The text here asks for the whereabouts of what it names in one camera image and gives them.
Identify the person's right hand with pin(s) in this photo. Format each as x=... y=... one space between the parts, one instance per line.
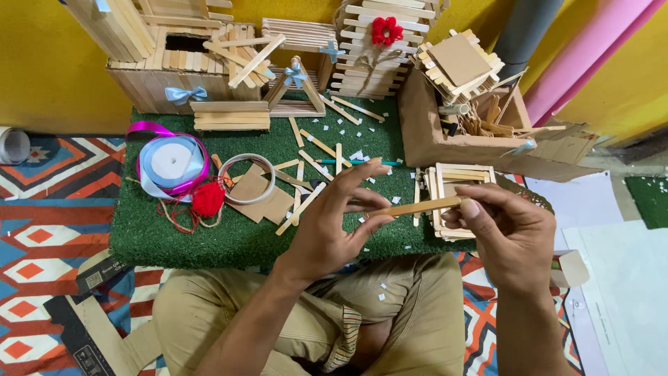
x=516 y=245

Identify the person's left hand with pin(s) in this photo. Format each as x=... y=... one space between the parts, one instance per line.
x=318 y=230

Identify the plain wooden craft stick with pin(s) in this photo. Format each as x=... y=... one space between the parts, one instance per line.
x=412 y=208

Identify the small open cardboard carton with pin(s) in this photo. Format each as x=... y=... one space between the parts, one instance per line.
x=571 y=267

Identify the brown cardboard pieces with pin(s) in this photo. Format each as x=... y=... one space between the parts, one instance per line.
x=261 y=201

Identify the clear tape roll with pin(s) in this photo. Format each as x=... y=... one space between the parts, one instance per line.
x=269 y=184

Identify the green artificial grass mat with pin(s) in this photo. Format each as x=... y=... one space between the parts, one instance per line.
x=250 y=240

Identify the teal pen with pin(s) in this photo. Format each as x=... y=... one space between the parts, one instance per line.
x=339 y=162

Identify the scattered popsicle sticks group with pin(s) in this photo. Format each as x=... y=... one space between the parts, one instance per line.
x=318 y=146

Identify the scattered white paper scraps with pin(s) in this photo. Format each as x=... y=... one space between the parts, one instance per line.
x=360 y=155

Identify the white paper sheets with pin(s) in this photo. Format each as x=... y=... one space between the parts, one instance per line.
x=621 y=292

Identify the red yarn ball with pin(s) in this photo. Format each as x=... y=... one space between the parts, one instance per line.
x=207 y=199

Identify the person's khaki trousers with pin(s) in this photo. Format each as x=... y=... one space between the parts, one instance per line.
x=402 y=313

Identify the heap of brown sticks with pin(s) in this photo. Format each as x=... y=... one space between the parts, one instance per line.
x=490 y=125

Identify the triangular stick house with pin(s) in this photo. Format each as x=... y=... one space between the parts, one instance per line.
x=300 y=107

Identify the open brown cardboard box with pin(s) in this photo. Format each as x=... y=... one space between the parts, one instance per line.
x=433 y=141

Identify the small green grass piece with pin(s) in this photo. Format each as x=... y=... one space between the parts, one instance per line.
x=650 y=201

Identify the stick bench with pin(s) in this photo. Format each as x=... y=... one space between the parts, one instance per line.
x=229 y=117

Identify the loose jute twine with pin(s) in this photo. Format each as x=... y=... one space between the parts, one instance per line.
x=167 y=215

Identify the light blue ribbon bow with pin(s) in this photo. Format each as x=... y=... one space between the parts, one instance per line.
x=185 y=95
x=332 y=51
x=295 y=74

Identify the light blue ribbon spool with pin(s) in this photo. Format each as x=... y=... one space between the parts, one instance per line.
x=171 y=162

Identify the tall stick tower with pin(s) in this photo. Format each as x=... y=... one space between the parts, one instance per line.
x=360 y=68

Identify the jute twine bow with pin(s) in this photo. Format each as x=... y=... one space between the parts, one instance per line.
x=373 y=60

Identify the stick box with cardboard lid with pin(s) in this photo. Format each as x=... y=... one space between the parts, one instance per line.
x=459 y=60

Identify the magenta satin ribbon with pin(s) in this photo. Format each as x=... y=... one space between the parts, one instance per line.
x=151 y=128

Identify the flat stick rack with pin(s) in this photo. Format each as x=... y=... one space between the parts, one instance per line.
x=297 y=34

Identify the pink paper roll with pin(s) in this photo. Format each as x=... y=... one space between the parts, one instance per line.
x=579 y=57

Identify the red crochet flower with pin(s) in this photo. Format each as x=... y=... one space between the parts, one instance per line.
x=386 y=31

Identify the grey paper roll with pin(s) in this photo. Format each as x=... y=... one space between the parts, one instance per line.
x=524 y=31

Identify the large stick house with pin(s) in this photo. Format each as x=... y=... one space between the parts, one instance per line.
x=151 y=83

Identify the flattened printed cardboard carton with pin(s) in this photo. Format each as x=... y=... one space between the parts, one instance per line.
x=99 y=334

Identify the colourful patterned rug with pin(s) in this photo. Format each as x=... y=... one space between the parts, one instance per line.
x=47 y=235

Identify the slanted stick roof structure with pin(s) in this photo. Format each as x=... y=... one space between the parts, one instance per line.
x=117 y=23

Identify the white tape roll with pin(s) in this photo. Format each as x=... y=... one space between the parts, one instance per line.
x=13 y=146

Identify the square stick frame stack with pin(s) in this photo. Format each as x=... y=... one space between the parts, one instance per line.
x=441 y=175

